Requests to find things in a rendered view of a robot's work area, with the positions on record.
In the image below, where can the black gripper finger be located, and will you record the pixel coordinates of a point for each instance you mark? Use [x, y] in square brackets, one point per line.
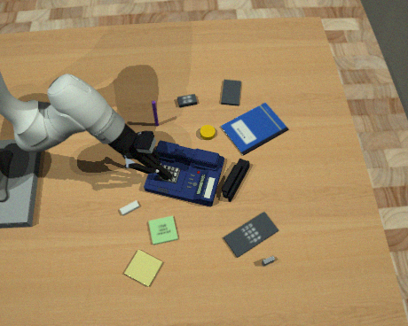
[154, 157]
[148, 166]

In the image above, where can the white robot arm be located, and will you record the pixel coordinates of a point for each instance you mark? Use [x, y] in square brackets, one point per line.
[38, 126]

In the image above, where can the blue telephone handset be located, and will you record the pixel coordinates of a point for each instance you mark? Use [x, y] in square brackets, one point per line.
[197, 156]

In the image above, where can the grey keypad panel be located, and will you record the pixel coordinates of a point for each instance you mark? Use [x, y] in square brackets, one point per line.
[250, 234]

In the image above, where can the green sticky note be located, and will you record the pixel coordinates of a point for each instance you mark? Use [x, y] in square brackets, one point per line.
[163, 230]

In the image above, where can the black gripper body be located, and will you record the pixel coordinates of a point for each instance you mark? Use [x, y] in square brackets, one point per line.
[123, 143]

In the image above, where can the blue notebook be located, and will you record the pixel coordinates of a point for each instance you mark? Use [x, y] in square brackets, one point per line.
[254, 128]

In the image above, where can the yellow cylinder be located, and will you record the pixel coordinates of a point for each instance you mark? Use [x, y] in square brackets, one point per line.
[207, 132]

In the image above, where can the yellow sticky note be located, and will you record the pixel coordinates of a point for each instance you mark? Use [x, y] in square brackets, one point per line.
[143, 268]

